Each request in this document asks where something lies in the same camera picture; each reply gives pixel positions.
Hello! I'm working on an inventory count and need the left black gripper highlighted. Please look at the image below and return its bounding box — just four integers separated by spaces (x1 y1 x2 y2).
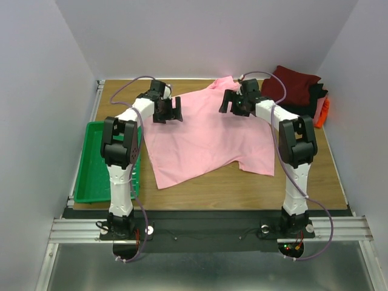
154 97 183 124

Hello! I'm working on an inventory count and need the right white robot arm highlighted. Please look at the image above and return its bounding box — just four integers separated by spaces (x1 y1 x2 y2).
219 79 318 239

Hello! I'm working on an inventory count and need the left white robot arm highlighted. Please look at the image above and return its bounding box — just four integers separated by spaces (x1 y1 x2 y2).
97 78 183 240

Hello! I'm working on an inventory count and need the folded maroon t shirt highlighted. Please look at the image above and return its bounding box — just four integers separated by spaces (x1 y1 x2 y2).
261 65 321 106

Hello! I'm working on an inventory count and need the folded salmon pink t shirt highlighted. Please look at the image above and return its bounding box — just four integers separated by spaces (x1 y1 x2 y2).
313 98 326 123

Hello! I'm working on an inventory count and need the folded orange t shirt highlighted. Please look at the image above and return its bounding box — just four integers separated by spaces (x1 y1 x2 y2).
313 98 330 129

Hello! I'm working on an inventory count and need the green plastic tray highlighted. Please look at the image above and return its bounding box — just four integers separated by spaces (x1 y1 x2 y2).
73 121 142 204

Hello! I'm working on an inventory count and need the right control board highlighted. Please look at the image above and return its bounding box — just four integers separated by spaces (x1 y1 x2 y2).
278 242 304 258

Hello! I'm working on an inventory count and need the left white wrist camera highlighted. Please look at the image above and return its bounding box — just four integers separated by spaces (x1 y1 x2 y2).
162 84 172 99

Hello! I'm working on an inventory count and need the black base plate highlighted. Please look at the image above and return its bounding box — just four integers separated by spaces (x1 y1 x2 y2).
99 210 315 257

